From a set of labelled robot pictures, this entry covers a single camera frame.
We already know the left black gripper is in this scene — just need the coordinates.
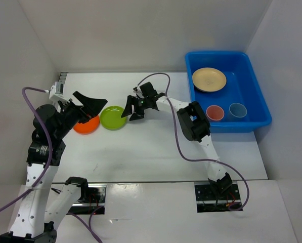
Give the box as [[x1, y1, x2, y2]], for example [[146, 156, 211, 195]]
[[55, 91, 108, 139]]

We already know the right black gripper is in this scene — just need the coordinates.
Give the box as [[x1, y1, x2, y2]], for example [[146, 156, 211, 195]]
[[121, 95, 149, 121]]

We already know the pink plastic cup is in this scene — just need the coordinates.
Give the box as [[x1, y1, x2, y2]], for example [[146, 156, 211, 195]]
[[206, 105, 225, 122]]

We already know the beige plastic plate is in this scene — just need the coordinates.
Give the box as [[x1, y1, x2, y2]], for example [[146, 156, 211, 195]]
[[192, 67, 227, 93]]

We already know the blue plastic cup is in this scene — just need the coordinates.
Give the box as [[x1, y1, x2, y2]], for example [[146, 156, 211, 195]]
[[228, 103, 247, 122]]

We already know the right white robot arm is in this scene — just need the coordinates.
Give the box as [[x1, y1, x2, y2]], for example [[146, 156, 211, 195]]
[[121, 82, 232, 200]]

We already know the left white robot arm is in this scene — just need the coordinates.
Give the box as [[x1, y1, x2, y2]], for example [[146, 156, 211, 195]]
[[0, 91, 107, 242]]

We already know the blue plastic bin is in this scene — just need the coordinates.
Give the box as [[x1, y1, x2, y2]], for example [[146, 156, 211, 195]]
[[185, 51, 272, 133]]

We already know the orange plastic plate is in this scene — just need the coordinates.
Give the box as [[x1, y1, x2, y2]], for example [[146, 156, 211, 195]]
[[73, 115, 100, 135]]

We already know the green plastic plate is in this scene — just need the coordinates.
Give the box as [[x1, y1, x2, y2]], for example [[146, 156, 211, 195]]
[[100, 105, 127, 131]]

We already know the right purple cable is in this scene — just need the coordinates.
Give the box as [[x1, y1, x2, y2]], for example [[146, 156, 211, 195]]
[[137, 73, 250, 212]]

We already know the purple cable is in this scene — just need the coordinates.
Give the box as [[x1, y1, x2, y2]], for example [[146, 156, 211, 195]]
[[137, 73, 250, 212], [0, 87, 103, 243]]

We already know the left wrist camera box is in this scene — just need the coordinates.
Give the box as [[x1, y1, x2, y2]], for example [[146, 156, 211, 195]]
[[49, 82, 65, 102]]

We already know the aluminium table edge rail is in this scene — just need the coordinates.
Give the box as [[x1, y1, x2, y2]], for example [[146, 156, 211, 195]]
[[58, 72, 68, 84]]

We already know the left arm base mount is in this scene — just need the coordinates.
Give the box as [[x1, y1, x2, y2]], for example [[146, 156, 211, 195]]
[[69, 183, 107, 215]]

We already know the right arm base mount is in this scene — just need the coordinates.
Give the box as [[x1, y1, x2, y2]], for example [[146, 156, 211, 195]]
[[194, 182, 242, 213]]

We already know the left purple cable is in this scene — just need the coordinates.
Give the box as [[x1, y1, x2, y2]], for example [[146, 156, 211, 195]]
[[0, 87, 103, 243]]

